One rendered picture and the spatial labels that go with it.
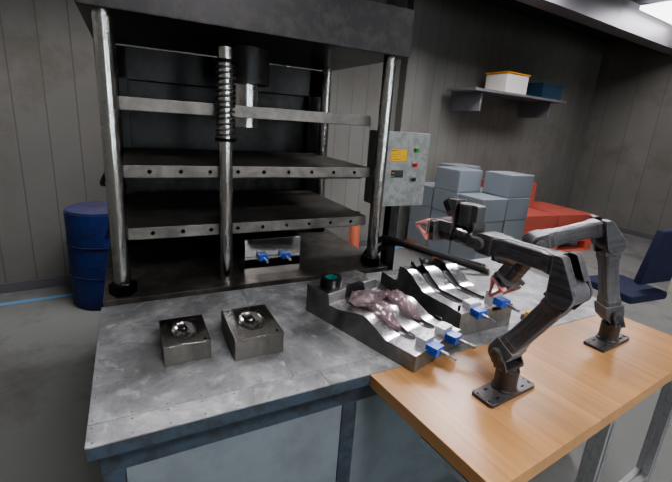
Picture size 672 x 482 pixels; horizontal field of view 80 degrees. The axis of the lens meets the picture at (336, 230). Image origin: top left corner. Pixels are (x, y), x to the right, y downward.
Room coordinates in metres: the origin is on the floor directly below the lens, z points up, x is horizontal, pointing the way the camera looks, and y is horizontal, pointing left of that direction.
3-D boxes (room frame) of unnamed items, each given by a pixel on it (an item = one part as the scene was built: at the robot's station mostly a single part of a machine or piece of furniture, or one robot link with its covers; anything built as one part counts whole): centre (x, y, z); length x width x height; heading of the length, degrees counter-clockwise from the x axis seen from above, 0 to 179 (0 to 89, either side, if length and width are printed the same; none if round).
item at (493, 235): (0.99, -0.50, 1.17); 0.30 x 0.09 x 0.12; 33
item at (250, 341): (1.15, 0.25, 0.84); 0.20 x 0.15 x 0.07; 28
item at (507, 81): (5.56, -2.08, 2.11); 0.45 x 0.38 x 0.25; 123
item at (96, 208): (2.96, 1.80, 0.38); 0.50 x 0.50 x 0.76
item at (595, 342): (1.31, -1.01, 0.84); 0.20 x 0.07 x 0.08; 123
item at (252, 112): (2.10, 0.51, 1.52); 1.10 x 0.70 x 0.05; 118
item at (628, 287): (2.87, -2.24, 0.46); 0.54 x 0.52 x 0.93; 42
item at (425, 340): (1.08, -0.33, 0.86); 0.13 x 0.05 x 0.05; 45
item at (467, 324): (1.55, -0.45, 0.87); 0.50 x 0.26 x 0.14; 28
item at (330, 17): (2.05, 0.48, 1.75); 1.30 x 0.84 x 0.61; 118
